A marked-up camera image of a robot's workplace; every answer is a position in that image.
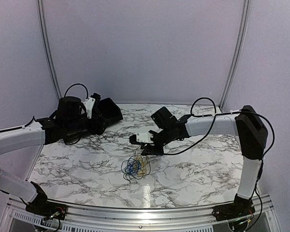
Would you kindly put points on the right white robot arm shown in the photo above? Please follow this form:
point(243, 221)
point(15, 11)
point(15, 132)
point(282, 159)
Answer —
point(246, 125)

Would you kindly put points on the left aluminium frame post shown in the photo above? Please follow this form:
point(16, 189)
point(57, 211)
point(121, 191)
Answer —
point(47, 49)

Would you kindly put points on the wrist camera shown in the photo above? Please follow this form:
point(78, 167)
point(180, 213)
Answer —
point(89, 105)
point(145, 138)

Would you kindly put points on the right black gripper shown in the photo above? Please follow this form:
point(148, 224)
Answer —
point(152, 151)

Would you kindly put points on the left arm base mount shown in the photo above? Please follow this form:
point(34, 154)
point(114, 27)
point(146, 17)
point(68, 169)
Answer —
point(49, 210)

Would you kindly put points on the right aluminium frame post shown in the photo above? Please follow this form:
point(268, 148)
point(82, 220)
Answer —
point(237, 52)

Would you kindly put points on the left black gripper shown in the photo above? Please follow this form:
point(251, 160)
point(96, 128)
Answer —
point(99, 129)

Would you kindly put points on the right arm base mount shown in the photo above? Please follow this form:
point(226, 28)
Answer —
point(230, 211)

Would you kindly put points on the aluminium frame post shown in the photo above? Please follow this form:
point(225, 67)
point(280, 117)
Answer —
point(47, 49)
point(237, 52)

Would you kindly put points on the black three-compartment bin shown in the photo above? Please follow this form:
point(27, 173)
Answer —
point(110, 110)

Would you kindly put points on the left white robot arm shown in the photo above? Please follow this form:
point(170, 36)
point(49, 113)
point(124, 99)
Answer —
point(17, 138)

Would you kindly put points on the aluminium front rail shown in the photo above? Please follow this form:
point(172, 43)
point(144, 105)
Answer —
point(85, 218)

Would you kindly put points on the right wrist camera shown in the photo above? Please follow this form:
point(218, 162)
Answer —
point(145, 138)

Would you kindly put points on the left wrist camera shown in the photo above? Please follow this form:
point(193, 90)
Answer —
point(89, 105)

